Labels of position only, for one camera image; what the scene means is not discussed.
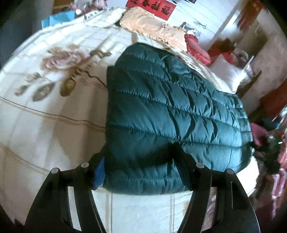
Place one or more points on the peach ruffled pillow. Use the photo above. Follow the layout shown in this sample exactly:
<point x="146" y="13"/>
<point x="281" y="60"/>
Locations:
<point x="139" y="20"/>

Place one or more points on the dark green puffer jacket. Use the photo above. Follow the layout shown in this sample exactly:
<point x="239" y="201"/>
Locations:
<point x="156" y="100"/>

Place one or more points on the red heart-shaped pillow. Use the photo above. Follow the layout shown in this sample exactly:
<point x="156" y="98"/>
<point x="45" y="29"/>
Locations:
<point x="195" y="50"/>

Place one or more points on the white square pillow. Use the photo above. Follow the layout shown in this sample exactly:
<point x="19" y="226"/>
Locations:
<point x="228" y="73"/>

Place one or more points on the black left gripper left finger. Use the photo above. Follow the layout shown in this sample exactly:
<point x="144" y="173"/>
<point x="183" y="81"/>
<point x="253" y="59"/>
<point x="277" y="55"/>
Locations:
<point x="50" y="211"/>

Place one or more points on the light blue paper bag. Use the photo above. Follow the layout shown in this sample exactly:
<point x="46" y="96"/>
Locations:
<point x="58" y="18"/>

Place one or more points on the floral cream bed quilt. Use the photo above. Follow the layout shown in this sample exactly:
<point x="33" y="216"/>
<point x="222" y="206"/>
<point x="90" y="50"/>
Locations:
<point x="54" y="99"/>

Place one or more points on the red banner with characters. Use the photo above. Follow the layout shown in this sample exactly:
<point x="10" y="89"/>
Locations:
<point x="160" y="8"/>

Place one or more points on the framed photo on headboard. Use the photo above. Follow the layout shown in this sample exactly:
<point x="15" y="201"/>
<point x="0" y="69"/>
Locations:
<point x="190" y="29"/>

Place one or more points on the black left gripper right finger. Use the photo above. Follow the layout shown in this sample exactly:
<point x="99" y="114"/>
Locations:
<point x="218" y="203"/>

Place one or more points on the santa plush toy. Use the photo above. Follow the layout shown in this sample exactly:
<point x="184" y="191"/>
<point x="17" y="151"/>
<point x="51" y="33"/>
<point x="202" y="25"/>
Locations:
<point x="99" y="4"/>

